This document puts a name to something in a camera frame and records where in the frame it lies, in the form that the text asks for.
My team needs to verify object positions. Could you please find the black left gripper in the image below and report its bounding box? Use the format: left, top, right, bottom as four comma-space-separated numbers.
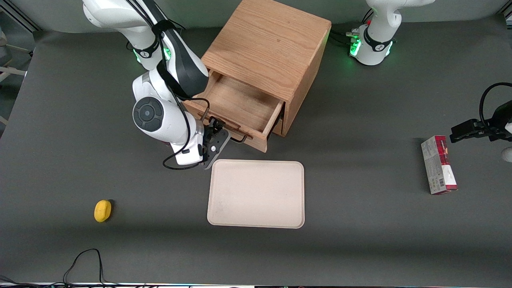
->
450, 101, 512, 143

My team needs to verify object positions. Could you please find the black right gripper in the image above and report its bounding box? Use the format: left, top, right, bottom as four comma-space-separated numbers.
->
202, 117, 225, 161

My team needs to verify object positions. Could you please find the black metal drawer handle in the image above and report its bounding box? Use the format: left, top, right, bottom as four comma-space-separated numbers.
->
199, 108, 248, 144

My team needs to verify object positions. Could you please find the wooden drawer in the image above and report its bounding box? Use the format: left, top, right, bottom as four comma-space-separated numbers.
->
182, 70, 285, 153

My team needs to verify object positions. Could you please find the wooden drawer cabinet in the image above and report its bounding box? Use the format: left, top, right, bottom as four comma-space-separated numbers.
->
199, 0, 332, 137

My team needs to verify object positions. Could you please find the red and grey carton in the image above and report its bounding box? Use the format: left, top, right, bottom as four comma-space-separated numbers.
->
421, 135, 458, 195

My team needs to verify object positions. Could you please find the white rectangular tray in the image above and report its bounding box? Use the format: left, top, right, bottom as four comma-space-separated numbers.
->
207, 159, 305, 229

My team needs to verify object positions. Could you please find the yellow lemon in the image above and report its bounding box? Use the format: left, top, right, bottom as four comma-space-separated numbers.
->
94, 200, 113, 223

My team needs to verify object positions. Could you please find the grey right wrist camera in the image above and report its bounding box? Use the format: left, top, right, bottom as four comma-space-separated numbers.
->
204, 129, 232, 170

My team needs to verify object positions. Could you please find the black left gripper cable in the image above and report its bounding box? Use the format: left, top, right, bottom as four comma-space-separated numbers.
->
479, 82, 512, 128

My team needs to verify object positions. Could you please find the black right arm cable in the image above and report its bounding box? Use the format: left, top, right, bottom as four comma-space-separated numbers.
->
128, 0, 210, 171

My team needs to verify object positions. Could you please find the black left arm base cable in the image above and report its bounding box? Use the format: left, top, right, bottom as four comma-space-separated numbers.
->
330, 30, 358, 46

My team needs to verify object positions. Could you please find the black cable loop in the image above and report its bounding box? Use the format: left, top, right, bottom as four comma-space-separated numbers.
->
0, 248, 120, 288

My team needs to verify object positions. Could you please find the aluminium frame rail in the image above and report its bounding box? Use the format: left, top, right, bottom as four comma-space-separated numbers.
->
0, 6, 40, 32

